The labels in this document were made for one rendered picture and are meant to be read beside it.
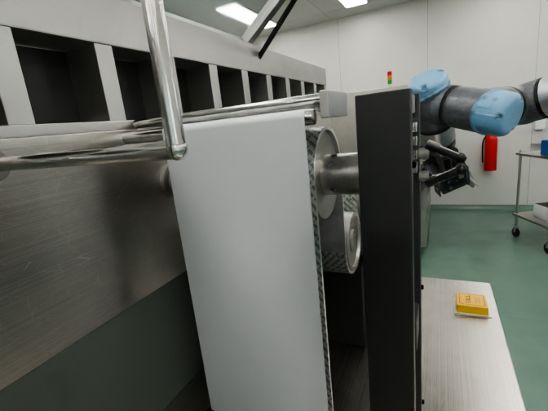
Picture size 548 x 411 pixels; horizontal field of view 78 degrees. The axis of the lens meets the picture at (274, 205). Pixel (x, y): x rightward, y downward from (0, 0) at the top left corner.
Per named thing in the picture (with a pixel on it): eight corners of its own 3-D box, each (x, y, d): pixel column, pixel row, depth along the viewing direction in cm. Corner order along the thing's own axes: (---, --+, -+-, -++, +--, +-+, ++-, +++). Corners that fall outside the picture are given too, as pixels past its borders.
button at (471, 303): (488, 316, 85) (488, 307, 84) (457, 312, 88) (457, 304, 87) (485, 302, 91) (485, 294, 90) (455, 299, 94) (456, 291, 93)
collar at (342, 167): (360, 198, 50) (358, 155, 48) (321, 198, 52) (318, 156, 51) (369, 189, 55) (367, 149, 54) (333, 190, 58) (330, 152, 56)
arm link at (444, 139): (408, 125, 75) (444, 108, 74) (412, 141, 78) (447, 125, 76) (425, 140, 69) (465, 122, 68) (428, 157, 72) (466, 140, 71)
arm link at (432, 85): (433, 91, 60) (395, 86, 67) (441, 140, 67) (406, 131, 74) (461, 67, 62) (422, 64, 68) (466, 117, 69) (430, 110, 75)
